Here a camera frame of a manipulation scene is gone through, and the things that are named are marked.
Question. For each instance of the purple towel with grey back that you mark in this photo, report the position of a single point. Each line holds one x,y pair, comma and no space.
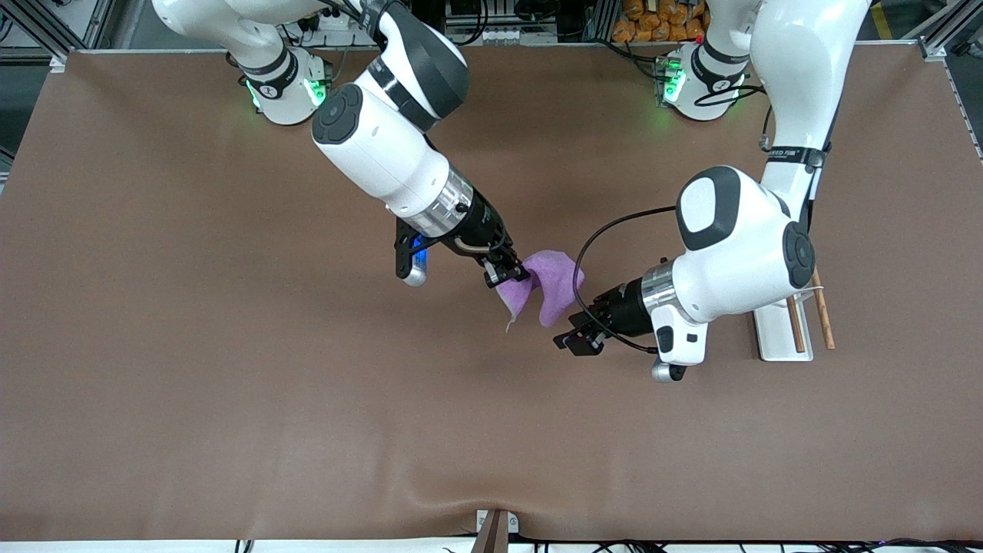
553,284

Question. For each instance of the aluminium frame profile with bracket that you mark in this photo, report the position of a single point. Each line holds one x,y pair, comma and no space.
58,64
941,42

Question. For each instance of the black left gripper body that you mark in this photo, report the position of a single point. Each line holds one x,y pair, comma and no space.
628,308

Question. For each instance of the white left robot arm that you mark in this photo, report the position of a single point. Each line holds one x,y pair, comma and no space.
737,238

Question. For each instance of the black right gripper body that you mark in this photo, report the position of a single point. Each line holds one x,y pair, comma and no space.
482,222

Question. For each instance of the white terminal block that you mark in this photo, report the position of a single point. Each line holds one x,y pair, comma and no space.
514,35

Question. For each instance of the orange snack packets pile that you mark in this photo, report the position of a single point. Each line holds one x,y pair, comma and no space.
653,23

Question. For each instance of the table edge camera mount bracket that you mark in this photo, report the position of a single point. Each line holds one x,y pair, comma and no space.
495,534

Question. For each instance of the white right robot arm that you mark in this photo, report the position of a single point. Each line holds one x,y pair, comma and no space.
376,146

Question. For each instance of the white rack with wooden bars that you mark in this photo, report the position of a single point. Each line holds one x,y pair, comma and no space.
779,346

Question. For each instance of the white power strip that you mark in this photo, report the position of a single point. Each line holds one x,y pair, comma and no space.
338,34

